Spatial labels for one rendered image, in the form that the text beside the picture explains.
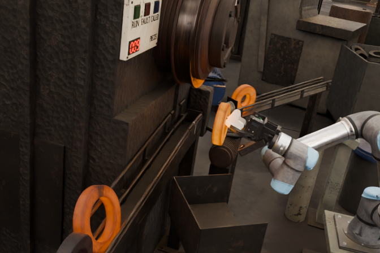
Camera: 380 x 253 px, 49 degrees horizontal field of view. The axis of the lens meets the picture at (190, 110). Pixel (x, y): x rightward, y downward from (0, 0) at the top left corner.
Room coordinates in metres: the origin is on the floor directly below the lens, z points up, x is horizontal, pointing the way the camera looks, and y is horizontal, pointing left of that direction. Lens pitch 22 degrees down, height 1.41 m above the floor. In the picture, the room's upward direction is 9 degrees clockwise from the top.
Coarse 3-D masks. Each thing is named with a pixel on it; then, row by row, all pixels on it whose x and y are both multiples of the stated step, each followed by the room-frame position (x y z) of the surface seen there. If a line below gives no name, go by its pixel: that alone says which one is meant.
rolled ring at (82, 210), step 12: (84, 192) 0.94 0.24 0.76; (96, 192) 0.95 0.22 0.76; (108, 192) 0.99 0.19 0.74; (84, 204) 0.89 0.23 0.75; (108, 204) 1.00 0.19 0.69; (84, 216) 0.88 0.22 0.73; (108, 216) 0.99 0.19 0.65; (120, 216) 1.01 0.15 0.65; (84, 228) 0.86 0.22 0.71; (108, 228) 0.97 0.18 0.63; (108, 240) 0.93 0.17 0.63; (96, 252) 0.87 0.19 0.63
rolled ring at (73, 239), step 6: (72, 234) 0.78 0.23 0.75; (78, 234) 0.79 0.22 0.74; (84, 234) 0.80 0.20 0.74; (66, 240) 0.76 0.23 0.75; (72, 240) 0.76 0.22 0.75; (78, 240) 0.77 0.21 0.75; (84, 240) 0.79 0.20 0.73; (90, 240) 0.83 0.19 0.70; (60, 246) 0.74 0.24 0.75; (66, 246) 0.74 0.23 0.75; (72, 246) 0.74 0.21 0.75; (78, 246) 0.76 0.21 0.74; (84, 246) 0.79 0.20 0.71; (90, 246) 0.83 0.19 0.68; (60, 252) 0.72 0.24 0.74; (66, 252) 0.73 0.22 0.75; (72, 252) 0.73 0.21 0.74; (78, 252) 0.82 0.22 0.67; (84, 252) 0.81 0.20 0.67; (90, 252) 0.83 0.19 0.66
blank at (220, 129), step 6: (222, 102) 1.41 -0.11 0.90; (222, 108) 1.36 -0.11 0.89; (228, 108) 1.39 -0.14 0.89; (216, 114) 1.35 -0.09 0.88; (222, 114) 1.34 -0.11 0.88; (228, 114) 1.42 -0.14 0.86; (216, 120) 1.33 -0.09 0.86; (222, 120) 1.33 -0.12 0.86; (216, 126) 1.32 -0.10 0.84; (222, 126) 1.32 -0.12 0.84; (216, 132) 1.32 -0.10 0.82; (222, 132) 1.33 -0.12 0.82; (216, 138) 1.32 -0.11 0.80; (222, 138) 1.36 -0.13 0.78; (216, 144) 1.35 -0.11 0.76
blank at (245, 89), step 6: (246, 84) 2.06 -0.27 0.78; (240, 90) 2.00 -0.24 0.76; (246, 90) 2.03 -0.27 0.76; (252, 90) 2.06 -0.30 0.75; (234, 96) 2.00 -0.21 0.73; (240, 96) 2.01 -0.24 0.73; (246, 96) 2.08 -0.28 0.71; (252, 96) 2.07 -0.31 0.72; (240, 102) 2.01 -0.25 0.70; (246, 102) 2.06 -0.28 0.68; (252, 102) 2.07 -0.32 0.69; (246, 108) 2.05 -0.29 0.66
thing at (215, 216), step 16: (176, 176) 1.16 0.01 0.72; (192, 176) 1.18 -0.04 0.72; (208, 176) 1.20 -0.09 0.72; (224, 176) 1.22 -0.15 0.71; (176, 192) 1.11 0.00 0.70; (192, 192) 1.18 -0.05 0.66; (208, 192) 1.20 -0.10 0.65; (224, 192) 1.22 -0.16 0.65; (176, 208) 1.09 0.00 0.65; (192, 208) 1.16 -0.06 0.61; (208, 208) 1.18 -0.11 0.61; (224, 208) 1.19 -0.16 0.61; (176, 224) 1.07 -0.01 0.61; (192, 224) 0.96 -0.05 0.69; (208, 224) 1.10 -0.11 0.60; (224, 224) 1.11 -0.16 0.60; (256, 224) 0.97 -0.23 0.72; (192, 240) 0.94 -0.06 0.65; (208, 240) 0.92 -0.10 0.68; (224, 240) 0.94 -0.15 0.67; (240, 240) 0.96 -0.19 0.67; (256, 240) 0.98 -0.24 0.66
